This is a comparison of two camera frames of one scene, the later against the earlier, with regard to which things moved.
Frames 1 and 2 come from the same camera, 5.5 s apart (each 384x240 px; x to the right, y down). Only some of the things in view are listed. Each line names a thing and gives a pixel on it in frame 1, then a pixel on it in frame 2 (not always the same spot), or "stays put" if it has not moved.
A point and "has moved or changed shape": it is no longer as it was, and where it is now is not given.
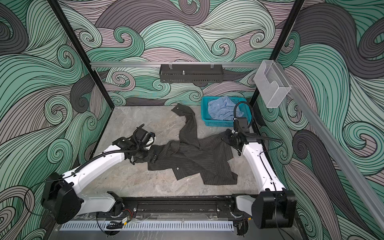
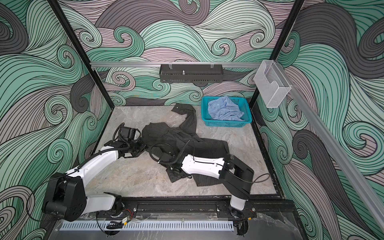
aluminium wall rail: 232,64 stays put
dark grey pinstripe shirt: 208,157 has moved or changed shape
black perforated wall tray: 191,73 stays put
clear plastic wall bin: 271,83 stays put
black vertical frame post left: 78,47 stays put
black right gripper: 226,137 to 172,180
